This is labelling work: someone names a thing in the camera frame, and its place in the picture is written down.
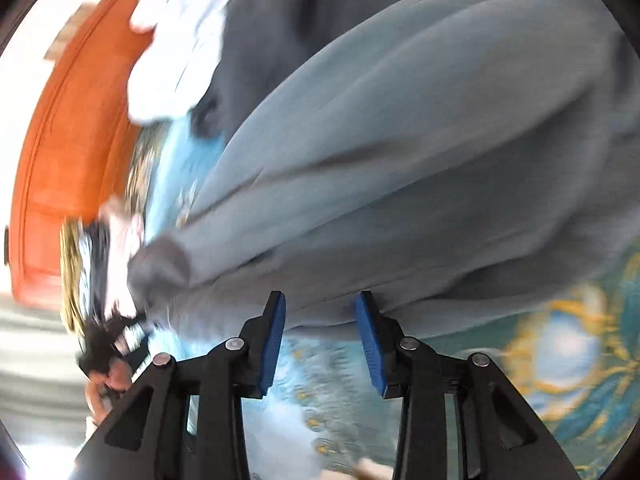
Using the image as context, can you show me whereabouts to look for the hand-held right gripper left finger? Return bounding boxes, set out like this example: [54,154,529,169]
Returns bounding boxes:
[74,290,287,480]

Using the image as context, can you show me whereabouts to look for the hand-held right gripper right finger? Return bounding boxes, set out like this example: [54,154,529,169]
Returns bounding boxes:
[355,290,581,480]

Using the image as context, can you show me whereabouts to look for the grey knit sweater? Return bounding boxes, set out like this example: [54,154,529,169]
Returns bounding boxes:
[127,0,640,341]

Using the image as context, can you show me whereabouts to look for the dark grey fleece garment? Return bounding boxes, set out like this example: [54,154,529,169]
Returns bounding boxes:
[192,0,493,138]

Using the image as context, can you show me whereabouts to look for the dark folded clothes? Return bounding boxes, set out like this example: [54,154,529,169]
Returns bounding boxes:
[60,220,108,331]

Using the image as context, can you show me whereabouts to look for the person's left hand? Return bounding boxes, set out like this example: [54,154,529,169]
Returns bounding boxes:
[85,360,135,423]

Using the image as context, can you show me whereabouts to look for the orange wooden headboard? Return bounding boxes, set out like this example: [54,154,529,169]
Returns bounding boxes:
[10,0,153,311]

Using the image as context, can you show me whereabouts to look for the light blue floral duvet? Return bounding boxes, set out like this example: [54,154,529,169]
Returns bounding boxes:
[125,0,261,123]

